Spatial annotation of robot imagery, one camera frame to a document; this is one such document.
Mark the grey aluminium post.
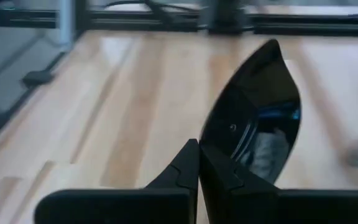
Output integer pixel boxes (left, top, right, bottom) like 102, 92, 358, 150
58, 0, 76, 47

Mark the black leaf-shaped mini plate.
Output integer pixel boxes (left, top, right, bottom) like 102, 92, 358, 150
199, 39, 302, 185

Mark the black aluminium frame rail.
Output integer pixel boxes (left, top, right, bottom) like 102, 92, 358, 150
0, 8, 358, 35

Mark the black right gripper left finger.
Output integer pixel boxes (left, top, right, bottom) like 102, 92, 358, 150
35, 139, 200, 224

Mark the black frame foot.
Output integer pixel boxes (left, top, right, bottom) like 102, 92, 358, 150
21, 70, 55, 87

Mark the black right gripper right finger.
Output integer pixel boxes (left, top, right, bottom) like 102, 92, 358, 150
199, 146, 358, 224

